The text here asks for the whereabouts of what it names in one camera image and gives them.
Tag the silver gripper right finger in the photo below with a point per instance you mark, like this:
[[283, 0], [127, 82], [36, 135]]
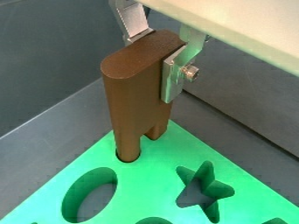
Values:
[[178, 67]]

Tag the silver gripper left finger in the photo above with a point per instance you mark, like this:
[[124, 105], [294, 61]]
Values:
[[130, 14]]

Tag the brown square-circle peg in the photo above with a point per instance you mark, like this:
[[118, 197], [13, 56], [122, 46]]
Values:
[[132, 74]]

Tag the green shape sorter board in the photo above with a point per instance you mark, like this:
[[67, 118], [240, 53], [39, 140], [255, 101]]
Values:
[[180, 183]]

